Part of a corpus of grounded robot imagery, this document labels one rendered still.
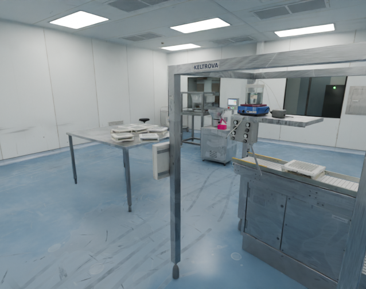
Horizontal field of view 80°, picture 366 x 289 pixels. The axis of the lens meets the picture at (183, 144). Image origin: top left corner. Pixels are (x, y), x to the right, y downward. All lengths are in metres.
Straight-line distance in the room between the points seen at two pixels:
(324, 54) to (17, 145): 5.81
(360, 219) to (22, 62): 5.99
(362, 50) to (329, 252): 1.47
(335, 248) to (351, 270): 0.86
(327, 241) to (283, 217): 0.33
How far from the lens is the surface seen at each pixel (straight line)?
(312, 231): 2.04
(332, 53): 1.02
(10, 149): 6.04
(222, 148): 4.60
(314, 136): 6.99
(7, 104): 5.94
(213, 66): 1.28
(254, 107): 1.94
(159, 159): 1.59
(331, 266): 2.14
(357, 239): 1.12
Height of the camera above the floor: 1.55
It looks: 14 degrees down
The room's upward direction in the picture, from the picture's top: straight up
